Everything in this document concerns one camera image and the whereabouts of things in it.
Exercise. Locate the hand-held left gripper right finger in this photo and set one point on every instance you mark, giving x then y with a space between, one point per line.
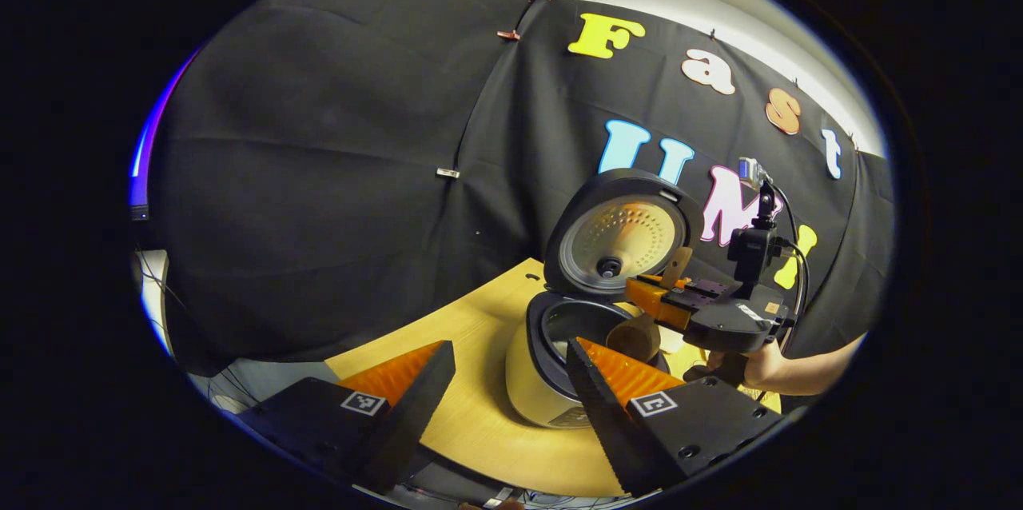
607 422

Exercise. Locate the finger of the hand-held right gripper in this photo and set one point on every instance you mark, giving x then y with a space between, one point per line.
655 298

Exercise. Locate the wooden spoon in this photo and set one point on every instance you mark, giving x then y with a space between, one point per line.
635 338

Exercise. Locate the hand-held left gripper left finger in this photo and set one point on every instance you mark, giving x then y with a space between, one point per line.
415 414

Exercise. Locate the red cloth clip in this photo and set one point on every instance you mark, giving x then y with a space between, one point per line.
508 35

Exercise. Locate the black lidded rice cooker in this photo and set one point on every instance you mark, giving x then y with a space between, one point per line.
543 390

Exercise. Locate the black backdrop cloth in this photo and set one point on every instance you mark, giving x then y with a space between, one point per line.
320 174

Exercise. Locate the silver cloth clip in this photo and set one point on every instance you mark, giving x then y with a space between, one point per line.
447 173

